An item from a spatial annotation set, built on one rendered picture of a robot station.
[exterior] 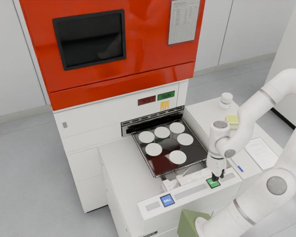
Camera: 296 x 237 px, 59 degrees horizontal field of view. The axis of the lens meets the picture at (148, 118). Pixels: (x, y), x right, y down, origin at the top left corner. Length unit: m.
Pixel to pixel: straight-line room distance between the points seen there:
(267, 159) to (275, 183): 0.56
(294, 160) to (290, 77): 0.32
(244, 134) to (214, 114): 0.66
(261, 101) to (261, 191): 0.35
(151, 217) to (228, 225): 0.34
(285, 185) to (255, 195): 0.12
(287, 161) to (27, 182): 2.21
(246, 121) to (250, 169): 0.44
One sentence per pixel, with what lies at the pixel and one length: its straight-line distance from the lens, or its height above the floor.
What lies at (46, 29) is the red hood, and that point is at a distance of 1.16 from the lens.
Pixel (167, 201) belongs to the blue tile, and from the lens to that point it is 1.30.
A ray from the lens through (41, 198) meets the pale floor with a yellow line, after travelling 2.58.
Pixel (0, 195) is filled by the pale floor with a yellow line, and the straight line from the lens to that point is 2.73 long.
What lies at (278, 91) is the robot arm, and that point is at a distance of 1.16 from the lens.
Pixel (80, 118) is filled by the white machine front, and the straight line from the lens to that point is 1.51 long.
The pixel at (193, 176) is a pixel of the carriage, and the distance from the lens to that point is 1.50.
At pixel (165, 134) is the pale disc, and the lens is 1.65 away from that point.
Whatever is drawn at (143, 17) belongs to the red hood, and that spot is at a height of 1.63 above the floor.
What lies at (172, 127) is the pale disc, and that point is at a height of 0.90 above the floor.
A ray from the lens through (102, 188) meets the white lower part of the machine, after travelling 2.09.
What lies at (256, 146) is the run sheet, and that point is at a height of 0.97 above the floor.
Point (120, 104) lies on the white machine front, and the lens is 1.52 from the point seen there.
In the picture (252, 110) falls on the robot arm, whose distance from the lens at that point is 1.15.
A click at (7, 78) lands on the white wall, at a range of 3.07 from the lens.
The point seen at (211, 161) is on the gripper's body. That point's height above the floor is 1.12.
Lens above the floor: 2.10
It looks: 43 degrees down
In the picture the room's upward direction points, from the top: 1 degrees clockwise
